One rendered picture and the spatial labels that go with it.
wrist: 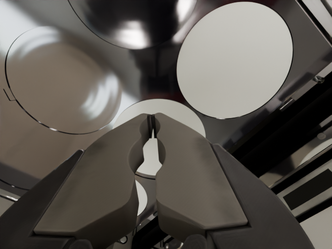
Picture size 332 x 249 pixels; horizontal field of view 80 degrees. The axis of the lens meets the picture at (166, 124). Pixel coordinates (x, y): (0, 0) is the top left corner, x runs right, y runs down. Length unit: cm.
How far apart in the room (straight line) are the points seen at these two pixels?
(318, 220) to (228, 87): 13
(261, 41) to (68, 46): 16
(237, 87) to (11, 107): 22
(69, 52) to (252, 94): 17
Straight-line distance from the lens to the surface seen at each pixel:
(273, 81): 21
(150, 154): 23
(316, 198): 21
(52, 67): 21
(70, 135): 23
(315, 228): 21
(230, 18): 18
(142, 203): 29
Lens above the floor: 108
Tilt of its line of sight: 59 degrees down
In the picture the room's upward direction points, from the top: 178 degrees clockwise
